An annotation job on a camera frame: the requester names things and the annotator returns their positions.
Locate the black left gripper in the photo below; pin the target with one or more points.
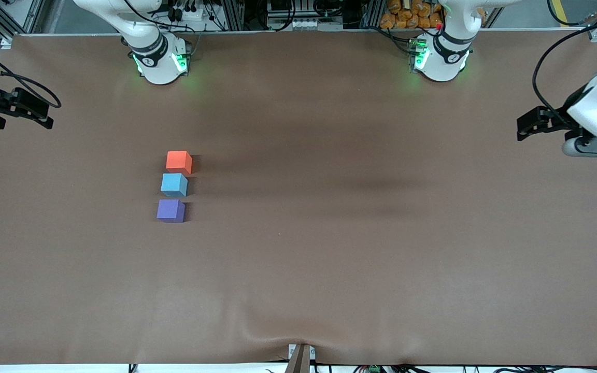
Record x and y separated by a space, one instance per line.
556 118

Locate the blue block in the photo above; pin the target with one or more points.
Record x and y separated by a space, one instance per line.
174 185

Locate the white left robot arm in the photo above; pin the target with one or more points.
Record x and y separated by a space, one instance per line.
446 62

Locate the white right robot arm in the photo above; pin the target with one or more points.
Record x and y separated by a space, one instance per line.
158 67

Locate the orange block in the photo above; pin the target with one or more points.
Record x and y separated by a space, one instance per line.
178 162

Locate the purple block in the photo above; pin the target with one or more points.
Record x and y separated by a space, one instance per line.
170 210

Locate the white connector block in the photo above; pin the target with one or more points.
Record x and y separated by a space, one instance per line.
309 24

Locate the bag of orange items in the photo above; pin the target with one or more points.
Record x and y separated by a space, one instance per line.
407 18

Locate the white power strip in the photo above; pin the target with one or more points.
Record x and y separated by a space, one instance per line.
195 15

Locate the brown table mat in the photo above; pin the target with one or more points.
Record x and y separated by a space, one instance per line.
329 269

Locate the green terminal connector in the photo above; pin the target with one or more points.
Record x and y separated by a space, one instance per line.
374 369

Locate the metal clamp bracket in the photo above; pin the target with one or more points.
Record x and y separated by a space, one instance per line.
300 360

